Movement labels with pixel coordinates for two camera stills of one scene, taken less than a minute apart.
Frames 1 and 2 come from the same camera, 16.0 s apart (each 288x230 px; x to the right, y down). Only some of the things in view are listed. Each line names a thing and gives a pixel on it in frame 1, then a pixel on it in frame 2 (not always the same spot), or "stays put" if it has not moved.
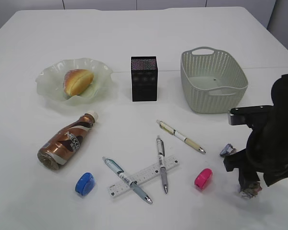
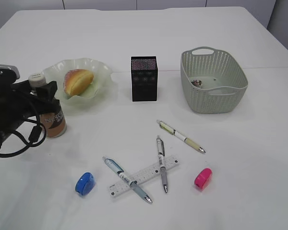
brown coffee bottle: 57,148 -> 55,122
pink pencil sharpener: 203,179 stays put
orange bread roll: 76,80 stays put
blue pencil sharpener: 85,183 stays put
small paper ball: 228,149 -> 196,82
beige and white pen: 167,128 stays put
